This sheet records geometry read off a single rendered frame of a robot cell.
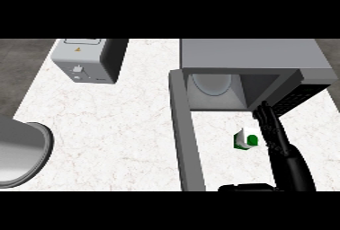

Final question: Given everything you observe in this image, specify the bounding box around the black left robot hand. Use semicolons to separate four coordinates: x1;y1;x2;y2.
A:
215;182;279;192

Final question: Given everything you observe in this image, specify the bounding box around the grey round basin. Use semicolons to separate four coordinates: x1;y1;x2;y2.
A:
0;114;56;190

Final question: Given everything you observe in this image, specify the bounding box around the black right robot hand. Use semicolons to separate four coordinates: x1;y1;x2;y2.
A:
251;100;294;157

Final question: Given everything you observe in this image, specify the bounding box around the grey microwave door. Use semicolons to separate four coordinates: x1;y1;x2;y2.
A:
166;69;206;192

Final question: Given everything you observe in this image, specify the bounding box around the glass microwave turntable plate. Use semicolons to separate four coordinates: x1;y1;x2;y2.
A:
190;74;233;97

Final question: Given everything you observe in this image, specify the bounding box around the grey microwave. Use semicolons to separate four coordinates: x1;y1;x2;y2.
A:
177;39;340;119

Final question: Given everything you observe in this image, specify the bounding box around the silver toaster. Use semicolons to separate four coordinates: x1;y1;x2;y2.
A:
48;39;129;85

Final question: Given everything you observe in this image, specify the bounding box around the white and green milk carton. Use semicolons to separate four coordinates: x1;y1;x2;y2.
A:
231;127;263;150

